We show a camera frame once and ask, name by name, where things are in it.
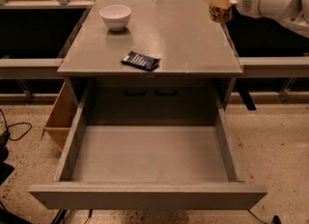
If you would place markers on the right grey metal rail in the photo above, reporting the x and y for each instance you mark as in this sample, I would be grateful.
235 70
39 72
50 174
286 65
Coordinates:
274 67

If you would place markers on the open grey top drawer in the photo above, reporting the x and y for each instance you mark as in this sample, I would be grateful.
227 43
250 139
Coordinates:
154 152

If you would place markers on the dark blue snack packet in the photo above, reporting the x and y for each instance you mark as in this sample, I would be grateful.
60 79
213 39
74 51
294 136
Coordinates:
140 61

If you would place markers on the orange patterned drink can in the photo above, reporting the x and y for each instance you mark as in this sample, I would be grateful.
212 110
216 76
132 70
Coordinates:
221 15

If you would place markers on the grey metal rail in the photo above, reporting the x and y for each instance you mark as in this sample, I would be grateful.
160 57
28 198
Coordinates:
274 67
29 68

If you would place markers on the left grey metal rail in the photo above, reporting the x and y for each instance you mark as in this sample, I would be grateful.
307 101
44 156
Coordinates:
29 68

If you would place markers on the grey cabinet with top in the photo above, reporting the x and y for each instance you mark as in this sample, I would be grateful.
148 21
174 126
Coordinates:
196 60

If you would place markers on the white ceramic bowl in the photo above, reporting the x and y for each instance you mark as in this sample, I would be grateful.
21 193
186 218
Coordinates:
116 17

